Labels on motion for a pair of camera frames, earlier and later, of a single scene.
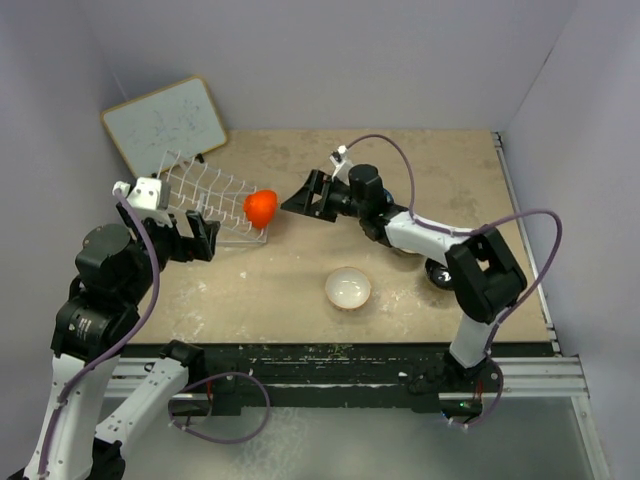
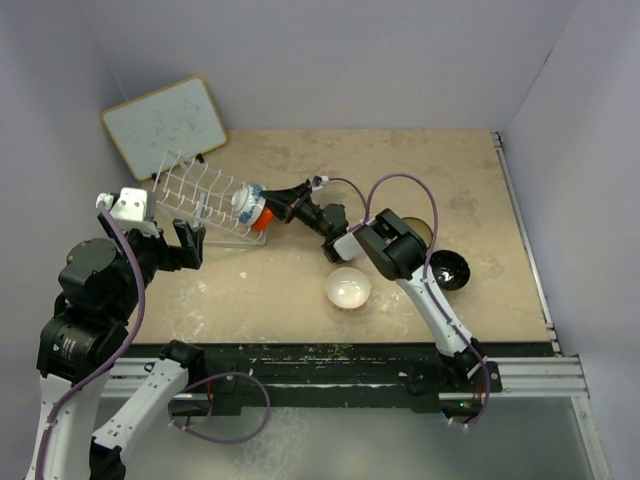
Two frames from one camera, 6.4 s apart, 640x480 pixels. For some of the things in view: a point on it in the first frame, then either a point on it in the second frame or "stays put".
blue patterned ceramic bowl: x=389 y=196 -> x=248 y=203
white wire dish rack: x=212 y=193 stays put
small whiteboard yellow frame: x=166 y=126 stays put
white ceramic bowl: x=347 y=288 stays put
